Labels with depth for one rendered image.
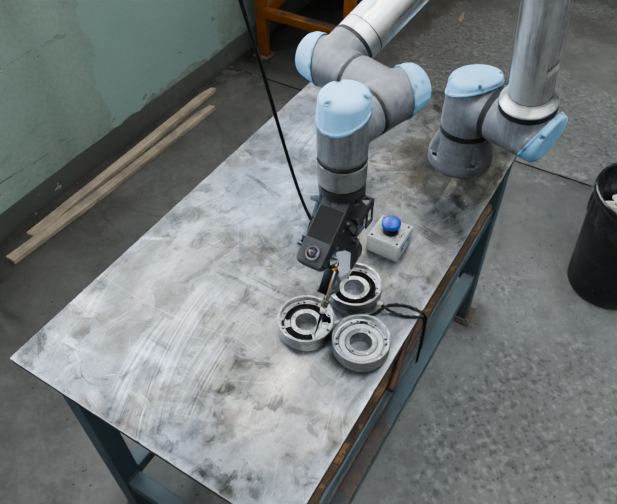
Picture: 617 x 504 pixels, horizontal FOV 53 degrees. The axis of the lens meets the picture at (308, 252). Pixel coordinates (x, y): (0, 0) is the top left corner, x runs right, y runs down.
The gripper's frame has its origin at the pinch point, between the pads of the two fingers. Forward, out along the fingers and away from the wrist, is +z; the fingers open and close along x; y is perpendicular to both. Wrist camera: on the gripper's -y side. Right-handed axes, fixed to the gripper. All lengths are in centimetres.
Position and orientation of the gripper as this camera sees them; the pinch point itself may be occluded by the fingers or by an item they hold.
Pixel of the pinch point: (333, 274)
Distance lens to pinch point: 106.7
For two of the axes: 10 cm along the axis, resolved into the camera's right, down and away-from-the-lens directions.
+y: 5.1, -6.4, 5.7
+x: -8.6, -3.7, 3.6
